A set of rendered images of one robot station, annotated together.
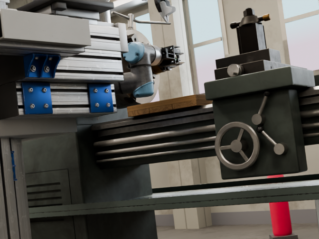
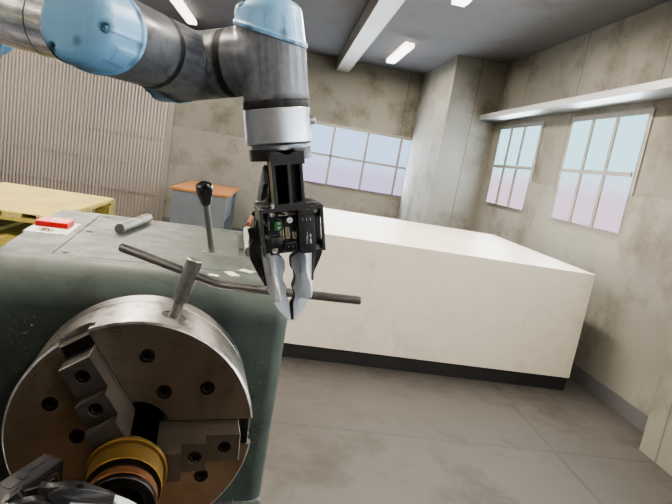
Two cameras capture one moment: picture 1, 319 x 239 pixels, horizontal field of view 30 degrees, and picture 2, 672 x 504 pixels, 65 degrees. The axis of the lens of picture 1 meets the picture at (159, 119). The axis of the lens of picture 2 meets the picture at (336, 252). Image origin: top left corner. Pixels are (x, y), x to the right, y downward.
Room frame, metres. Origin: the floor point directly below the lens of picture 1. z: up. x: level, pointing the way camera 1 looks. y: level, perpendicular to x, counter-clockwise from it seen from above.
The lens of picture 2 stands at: (2.09, -0.54, 1.48)
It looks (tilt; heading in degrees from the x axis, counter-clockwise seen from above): 10 degrees down; 42
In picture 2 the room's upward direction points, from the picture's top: 10 degrees clockwise
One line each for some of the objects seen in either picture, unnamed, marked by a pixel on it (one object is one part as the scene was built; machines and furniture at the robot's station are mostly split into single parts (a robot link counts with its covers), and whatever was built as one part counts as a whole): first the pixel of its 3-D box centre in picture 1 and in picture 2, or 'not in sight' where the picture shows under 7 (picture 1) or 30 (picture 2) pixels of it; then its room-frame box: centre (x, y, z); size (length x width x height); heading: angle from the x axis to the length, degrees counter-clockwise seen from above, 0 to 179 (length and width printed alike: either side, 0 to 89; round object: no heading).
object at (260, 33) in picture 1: (251, 40); not in sight; (2.07, -0.36, 1.07); 0.07 x 0.07 x 0.10; 58
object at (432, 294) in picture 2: not in sight; (389, 279); (6.08, 2.28, 0.48); 2.67 x 2.07 x 0.96; 139
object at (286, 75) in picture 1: (277, 87); not in sight; (2.08, -0.42, 0.90); 0.53 x 0.30 x 0.06; 148
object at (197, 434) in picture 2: not in sight; (204, 442); (2.49, -0.01, 1.08); 0.12 x 0.11 x 0.05; 148
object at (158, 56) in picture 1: (151, 54); not in sight; (2.17, 0.00, 1.08); 0.08 x 0.05 x 0.08; 58
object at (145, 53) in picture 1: (139, 54); not in sight; (2.10, 0.04, 1.07); 0.11 x 0.08 x 0.09; 148
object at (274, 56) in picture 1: (248, 61); not in sight; (2.08, -0.33, 1.00); 0.20 x 0.10 x 0.05; 58
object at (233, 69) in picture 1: (234, 70); not in sight; (1.91, -0.26, 0.95); 0.07 x 0.04 x 0.04; 148
